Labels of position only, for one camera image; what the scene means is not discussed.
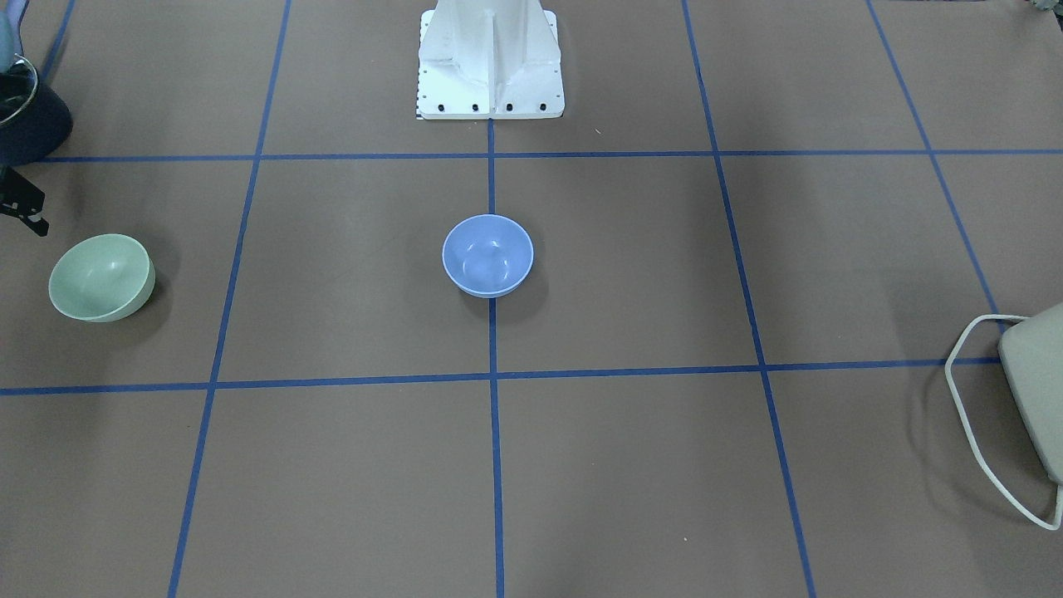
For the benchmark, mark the blue bowl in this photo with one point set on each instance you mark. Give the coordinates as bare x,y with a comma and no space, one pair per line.
488,255

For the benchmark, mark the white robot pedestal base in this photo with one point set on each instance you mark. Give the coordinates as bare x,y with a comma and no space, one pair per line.
489,60

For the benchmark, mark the dark blue saucepan with lid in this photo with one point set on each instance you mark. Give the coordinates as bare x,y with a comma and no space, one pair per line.
35,120

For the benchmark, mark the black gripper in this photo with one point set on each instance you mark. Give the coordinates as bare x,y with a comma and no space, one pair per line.
22,203

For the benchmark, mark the green bowl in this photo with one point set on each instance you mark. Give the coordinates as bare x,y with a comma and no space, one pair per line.
105,278

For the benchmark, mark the beige toaster appliance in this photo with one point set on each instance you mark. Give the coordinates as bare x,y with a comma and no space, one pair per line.
1031,353

